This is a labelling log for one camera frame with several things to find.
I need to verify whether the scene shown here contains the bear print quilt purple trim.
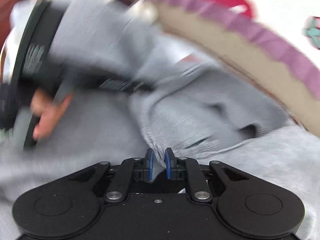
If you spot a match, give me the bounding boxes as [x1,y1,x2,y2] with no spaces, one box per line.
[82,0,320,100]

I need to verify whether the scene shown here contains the grey sweater with black cat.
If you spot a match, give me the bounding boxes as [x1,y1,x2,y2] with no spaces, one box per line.
[1,0,319,239]

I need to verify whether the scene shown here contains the person's left hand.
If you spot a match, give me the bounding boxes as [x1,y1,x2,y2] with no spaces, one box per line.
[30,89,73,140]

